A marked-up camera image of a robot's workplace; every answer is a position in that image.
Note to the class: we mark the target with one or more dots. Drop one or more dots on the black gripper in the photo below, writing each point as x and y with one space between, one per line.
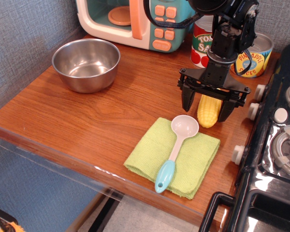
215 81

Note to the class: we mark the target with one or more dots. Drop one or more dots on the yellow toy corn cob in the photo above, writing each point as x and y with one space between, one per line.
208 111

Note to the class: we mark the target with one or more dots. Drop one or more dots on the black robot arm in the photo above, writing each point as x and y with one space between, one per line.
233 32

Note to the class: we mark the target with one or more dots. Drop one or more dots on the green folded towel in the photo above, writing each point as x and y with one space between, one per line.
151 156

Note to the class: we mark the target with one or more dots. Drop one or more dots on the stainless steel bowl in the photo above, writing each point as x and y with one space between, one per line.
87 65

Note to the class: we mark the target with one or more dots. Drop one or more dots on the white stove knob middle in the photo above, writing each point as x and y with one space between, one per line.
252 112

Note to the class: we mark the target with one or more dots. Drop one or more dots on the white stove knob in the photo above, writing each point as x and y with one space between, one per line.
237 154
259 91
252 112

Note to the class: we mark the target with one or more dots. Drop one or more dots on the white stove knob upper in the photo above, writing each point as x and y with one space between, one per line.
259 91

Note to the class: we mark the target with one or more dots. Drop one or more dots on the white stove knob lower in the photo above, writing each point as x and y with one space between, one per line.
237 154

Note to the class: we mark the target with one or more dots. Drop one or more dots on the pineapple slices can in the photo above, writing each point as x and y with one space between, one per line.
260 53

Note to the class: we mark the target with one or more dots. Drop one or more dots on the tomato sauce can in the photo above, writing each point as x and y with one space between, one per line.
201 41

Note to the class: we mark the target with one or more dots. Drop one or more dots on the white round stove button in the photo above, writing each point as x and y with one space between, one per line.
280 115

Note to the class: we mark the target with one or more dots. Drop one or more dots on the teal toy microwave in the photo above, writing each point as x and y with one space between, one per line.
141 33

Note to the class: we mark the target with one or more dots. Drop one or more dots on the black toy stove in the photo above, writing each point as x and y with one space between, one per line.
262 197

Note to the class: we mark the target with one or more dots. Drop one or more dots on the orange microwave plate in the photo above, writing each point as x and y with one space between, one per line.
120 16

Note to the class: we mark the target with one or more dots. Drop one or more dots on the white spoon teal handle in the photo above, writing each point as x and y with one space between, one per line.
184 127

